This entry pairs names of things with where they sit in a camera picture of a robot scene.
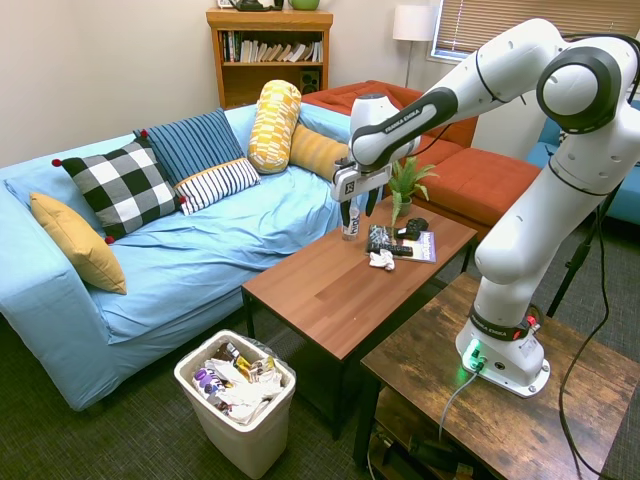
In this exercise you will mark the orange sectional sofa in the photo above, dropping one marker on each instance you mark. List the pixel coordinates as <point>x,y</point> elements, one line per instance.
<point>475,175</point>

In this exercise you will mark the black power adapter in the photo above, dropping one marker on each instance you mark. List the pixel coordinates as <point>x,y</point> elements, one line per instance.
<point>430,447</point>

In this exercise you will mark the black bookshelf speaker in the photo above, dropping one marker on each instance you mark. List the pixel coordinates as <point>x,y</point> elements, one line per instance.
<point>310,81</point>

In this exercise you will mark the row of books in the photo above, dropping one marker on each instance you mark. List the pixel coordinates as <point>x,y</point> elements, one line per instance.
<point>275,51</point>

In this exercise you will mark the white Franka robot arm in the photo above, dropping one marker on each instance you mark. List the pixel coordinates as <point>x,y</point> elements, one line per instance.
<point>575,175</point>

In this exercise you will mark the mustard yellow pillow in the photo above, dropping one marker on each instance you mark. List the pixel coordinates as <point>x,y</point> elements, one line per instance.
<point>80,245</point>

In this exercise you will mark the white plastic trash bin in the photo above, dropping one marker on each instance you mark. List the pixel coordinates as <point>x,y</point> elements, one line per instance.
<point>240,445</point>

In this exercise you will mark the rustic dark wood table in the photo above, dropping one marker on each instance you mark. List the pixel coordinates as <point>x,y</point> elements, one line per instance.
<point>425,380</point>

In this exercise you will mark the wooden coffee table black legs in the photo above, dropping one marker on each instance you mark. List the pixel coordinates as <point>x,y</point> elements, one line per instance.
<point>350,295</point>

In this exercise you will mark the orange yellow striped pillow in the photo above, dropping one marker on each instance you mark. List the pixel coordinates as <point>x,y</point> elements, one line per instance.
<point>317,150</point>

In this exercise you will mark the black white checkered pillow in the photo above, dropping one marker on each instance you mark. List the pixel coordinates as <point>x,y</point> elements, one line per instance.
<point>120,187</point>

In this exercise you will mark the black TV remote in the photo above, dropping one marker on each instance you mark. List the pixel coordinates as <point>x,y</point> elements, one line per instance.
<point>400,249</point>

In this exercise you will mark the black camera tripod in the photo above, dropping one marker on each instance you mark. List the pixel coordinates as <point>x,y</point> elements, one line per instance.
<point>575,265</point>

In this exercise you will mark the blue striped pillow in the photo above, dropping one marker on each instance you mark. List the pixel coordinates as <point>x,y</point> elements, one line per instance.
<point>192,142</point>

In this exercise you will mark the blue armchair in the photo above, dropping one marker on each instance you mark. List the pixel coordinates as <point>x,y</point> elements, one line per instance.
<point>625,200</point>

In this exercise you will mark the green round bowl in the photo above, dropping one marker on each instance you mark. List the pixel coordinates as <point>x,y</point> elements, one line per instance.
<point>305,4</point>

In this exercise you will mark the black game controller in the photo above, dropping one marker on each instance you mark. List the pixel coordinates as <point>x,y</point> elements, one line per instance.
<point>414,227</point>

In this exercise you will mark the potted green fern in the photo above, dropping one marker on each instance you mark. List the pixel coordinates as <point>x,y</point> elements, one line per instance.
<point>404,187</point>

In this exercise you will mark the yellow white patterned bolster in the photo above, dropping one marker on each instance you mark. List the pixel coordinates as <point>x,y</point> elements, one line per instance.
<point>274,125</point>

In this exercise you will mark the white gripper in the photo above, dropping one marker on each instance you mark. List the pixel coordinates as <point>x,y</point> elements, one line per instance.
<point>350,186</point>

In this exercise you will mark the wooden bookshelf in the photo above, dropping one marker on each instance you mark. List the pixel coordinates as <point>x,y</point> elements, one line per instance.
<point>270,20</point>

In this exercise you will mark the Washington magazine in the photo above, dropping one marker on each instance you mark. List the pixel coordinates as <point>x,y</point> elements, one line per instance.
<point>427,247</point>

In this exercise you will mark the white tissue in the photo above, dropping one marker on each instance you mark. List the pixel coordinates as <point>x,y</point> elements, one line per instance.
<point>382,260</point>

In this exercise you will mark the white navy striped pillow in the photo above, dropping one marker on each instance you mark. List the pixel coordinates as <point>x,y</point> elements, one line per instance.
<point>217,185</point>

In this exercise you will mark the white shade floor lamp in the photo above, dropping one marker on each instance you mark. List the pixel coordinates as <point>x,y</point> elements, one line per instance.
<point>414,22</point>

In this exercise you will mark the window blinds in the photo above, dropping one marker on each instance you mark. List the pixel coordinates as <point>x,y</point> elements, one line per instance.
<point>470,25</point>

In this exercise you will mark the light blue sofa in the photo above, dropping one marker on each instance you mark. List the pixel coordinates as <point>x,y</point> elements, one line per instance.
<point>200,260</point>

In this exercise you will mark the clear plastic drink bottle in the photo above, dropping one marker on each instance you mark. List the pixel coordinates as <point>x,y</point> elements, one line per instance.
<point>354,228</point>

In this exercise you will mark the black object atop bookshelf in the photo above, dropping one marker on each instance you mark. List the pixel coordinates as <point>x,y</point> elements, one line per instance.
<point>255,5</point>

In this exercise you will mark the purple white snack wrapper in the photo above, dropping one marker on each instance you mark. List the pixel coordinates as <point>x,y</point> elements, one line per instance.
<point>206,378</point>

